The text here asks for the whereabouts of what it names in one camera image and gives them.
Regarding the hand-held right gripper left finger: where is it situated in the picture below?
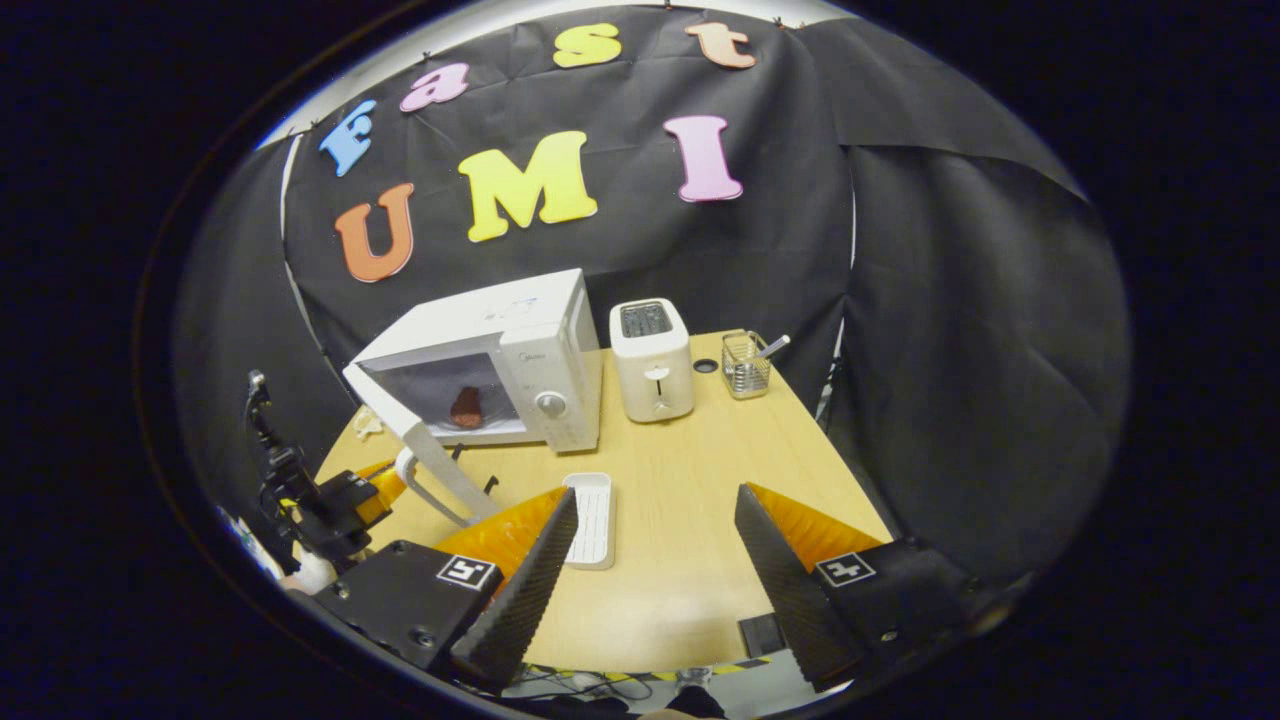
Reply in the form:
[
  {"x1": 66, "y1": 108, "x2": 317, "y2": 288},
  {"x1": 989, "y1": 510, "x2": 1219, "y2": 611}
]
[{"x1": 310, "y1": 487, "x2": 581, "y2": 691}]

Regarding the white microwave oven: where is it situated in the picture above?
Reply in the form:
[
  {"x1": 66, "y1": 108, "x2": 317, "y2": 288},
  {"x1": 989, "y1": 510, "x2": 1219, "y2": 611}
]
[{"x1": 342, "y1": 268, "x2": 604, "y2": 528}]

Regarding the small black box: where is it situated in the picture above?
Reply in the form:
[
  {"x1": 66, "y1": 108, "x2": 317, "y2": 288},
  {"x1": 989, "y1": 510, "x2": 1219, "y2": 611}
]
[{"x1": 738, "y1": 613, "x2": 786, "y2": 658}]

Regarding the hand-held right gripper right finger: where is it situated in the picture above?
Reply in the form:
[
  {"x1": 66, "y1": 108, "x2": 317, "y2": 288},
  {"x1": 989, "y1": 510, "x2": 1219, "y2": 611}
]
[{"x1": 735, "y1": 482, "x2": 986, "y2": 694}]

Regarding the white toaster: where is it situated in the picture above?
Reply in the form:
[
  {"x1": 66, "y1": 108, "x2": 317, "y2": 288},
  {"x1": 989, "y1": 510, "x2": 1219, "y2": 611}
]
[{"x1": 609, "y1": 298, "x2": 696, "y2": 424}]

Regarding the white rectangular tray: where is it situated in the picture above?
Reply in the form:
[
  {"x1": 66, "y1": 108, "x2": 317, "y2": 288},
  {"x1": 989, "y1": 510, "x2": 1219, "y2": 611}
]
[{"x1": 561, "y1": 472, "x2": 617, "y2": 571}]

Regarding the wire utensil basket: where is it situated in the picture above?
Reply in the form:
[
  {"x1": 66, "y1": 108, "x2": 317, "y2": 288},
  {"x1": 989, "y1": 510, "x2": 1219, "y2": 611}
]
[{"x1": 721, "y1": 330, "x2": 773, "y2": 401}]

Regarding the bundle of dark cables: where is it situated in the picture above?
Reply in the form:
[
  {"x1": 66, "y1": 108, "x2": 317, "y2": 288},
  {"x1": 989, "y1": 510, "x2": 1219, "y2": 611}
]
[{"x1": 500, "y1": 670, "x2": 651, "y2": 703}]

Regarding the yellow black hazard tape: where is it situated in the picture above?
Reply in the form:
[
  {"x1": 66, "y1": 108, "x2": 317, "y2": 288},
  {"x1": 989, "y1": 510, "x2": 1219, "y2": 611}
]
[{"x1": 525, "y1": 655, "x2": 776, "y2": 686}]

